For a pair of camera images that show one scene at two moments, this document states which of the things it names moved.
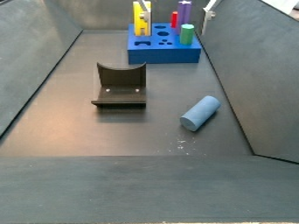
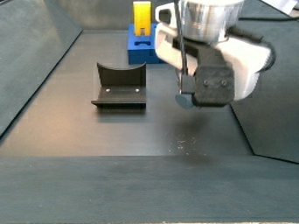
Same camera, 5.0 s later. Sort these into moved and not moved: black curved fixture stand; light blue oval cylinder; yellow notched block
Moved: light blue oval cylinder
Not moved: black curved fixture stand; yellow notched block
